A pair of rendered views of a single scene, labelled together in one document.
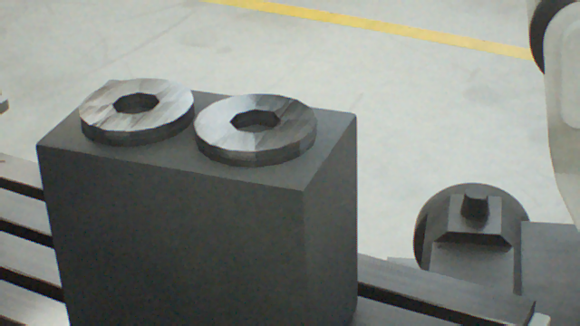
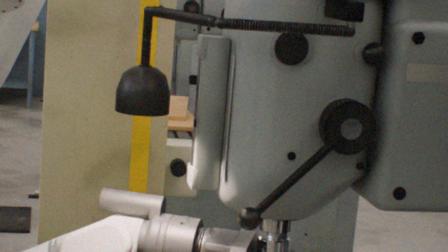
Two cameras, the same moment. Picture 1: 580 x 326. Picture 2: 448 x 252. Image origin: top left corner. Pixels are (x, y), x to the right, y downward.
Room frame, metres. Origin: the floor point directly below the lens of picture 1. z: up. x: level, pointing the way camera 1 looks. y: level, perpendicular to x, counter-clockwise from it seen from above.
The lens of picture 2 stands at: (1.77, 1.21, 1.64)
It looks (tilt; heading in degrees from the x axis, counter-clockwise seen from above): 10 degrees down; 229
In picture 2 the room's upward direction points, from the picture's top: 5 degrees clockwise
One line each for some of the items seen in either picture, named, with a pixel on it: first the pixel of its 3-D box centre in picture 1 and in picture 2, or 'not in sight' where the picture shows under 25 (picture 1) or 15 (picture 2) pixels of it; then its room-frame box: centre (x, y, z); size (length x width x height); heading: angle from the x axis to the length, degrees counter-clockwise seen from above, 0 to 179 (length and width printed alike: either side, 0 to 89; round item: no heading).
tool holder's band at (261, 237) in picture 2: not in sight; (273, 239); (0.90, 0.37, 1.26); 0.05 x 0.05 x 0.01
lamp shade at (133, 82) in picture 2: not in sight; (143, 88); (1.09, 0.29, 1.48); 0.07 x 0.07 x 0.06
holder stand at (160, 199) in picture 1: (204, 222); not in sight; (0.70, 0.07, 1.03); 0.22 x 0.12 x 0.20; 68
